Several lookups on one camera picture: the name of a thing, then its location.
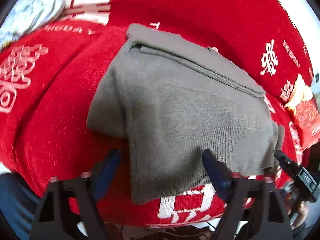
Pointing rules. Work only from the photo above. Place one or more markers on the white green patterned cloth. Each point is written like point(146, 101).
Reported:
point(28, 15)

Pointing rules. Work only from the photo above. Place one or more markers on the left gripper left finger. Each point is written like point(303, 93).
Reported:
point(68, 208)

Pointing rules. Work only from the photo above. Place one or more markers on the blue trousers leg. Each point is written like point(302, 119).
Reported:
point(18, 204)

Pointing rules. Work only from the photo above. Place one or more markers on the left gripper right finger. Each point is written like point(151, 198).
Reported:
point(255, 209)

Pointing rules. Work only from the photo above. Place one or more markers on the floral patterned bed sheet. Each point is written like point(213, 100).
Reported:
point(203, 230)

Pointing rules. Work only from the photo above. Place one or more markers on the grey knit sweater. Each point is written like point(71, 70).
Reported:
point(172, 99)

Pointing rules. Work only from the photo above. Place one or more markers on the operator right hand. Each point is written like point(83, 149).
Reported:
point(299, 216)

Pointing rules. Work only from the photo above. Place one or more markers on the red wedding bed cover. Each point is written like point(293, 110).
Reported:
point(49, 79)

